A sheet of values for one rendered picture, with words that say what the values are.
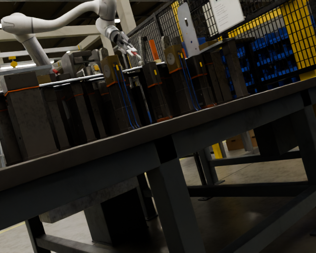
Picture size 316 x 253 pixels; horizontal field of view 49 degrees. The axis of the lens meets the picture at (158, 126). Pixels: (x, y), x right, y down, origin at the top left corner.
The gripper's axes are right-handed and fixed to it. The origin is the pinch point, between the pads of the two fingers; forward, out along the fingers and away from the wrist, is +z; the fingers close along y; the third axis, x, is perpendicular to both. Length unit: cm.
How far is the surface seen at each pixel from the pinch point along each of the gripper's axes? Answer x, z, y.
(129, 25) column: 424, -598, -294
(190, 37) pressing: 26.6, 20.3, 16.1
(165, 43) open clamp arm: -6.6, 36.0, 23.9
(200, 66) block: 7, 52, 17
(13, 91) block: -85, 46, 18
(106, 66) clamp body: -44, 42, 20
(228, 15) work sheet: 54, 21, 28
